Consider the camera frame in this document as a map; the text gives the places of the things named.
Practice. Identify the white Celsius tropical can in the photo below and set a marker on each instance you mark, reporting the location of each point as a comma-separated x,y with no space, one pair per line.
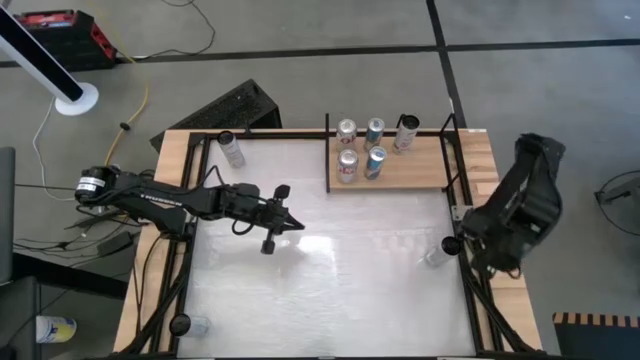
232,152

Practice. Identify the white floor stand pole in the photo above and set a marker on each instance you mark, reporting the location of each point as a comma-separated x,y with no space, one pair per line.
75,102

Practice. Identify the white Celsius peach can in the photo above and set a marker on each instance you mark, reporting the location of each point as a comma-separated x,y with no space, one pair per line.
437,255

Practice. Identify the silver dark can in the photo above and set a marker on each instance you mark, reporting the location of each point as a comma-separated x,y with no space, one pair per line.
405,137

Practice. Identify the blue silver Red Bull can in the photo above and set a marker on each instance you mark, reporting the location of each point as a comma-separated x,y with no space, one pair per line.
374,135
375,165

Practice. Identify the black power adapter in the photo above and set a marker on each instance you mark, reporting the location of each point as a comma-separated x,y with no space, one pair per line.
116,243

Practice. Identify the wooden shelf board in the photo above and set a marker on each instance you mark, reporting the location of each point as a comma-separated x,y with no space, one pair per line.
425,170

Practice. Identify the black and red case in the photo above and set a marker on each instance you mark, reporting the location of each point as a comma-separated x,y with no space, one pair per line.
70,45

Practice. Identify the black metal table frame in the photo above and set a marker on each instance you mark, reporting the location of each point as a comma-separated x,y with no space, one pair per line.
270,134

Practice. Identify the black metal shelf frame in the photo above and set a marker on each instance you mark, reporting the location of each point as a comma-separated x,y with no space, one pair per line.
327,172

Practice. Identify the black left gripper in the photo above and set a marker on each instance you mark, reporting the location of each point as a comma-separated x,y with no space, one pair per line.
250,207

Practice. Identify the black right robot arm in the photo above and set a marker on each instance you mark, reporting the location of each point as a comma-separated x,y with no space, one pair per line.
530,200

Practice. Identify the white yellow canister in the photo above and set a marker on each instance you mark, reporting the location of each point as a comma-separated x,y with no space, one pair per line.
55,329

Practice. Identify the silver Diet Coke can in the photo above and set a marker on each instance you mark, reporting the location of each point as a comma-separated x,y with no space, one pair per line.
347,167
346,135

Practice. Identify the black flat floor beam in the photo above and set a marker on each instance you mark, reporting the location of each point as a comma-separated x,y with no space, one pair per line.
75,280

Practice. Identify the black box with striped edge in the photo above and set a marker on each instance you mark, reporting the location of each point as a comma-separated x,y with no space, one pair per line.
600,340

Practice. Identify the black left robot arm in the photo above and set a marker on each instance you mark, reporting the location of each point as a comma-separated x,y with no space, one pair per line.
160,200

